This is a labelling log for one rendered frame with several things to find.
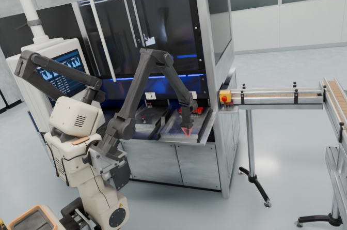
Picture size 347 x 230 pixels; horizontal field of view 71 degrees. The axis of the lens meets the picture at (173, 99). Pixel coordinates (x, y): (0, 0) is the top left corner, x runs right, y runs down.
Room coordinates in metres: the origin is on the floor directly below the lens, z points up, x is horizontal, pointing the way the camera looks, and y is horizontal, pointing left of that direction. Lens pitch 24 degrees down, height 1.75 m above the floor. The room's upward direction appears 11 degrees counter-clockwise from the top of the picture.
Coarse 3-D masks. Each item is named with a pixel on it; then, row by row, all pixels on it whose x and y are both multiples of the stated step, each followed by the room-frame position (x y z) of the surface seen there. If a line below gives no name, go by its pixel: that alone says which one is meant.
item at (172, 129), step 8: (176, 112) 1.69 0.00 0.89; (208, 112) 1.58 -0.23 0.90; (168, 120) 1.54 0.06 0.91; (176, 120) 1.58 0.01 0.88; (200, 120) 1.51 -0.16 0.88; (168, 128) 1.49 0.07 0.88; (176, 128) 1.47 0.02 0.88; (200, 128) 1.36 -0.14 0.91; (168, 136) 1.37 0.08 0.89; (176, 136) 1.35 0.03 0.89; (184, 136) 1.33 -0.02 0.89; (192, 136) 1.31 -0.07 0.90
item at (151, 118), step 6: (144, 108) 1.91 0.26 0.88; (150, 108) 1.88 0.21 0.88; (156, 108) 1.86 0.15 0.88; (162, 108) 1.84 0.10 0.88; (168, 108) 1.77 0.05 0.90; (138, 114) 1.81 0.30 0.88; (144, 114) 1.79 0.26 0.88; (150, 114) 1.76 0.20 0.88; (156, 114) 1.74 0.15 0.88; (162, 114) 1.66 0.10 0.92; (138, 120) 1.70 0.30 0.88; (150, 120) 1.66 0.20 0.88; (156, 120) 1.64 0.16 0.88; (138, 126) 1.58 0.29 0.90; (144, 126) 1.56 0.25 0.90; (150, 126) 1.54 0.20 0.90
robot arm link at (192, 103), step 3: (189, 99) 1.31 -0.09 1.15; (192, 99) 1.32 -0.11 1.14; (180, 102) 1.35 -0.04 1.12; (189, 102) 1.30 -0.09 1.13; (192, 102) 1.32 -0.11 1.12; (195, 102) 1.39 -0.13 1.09; (186, 105) 1.31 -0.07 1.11; (189, 105) 1.30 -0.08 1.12; (192, 105) 1.36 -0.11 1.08; (195, 105) 1.37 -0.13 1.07; (192, 108) 1.35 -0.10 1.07; (195, 108) 1.37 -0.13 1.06; (192, 111) 1.36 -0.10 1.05
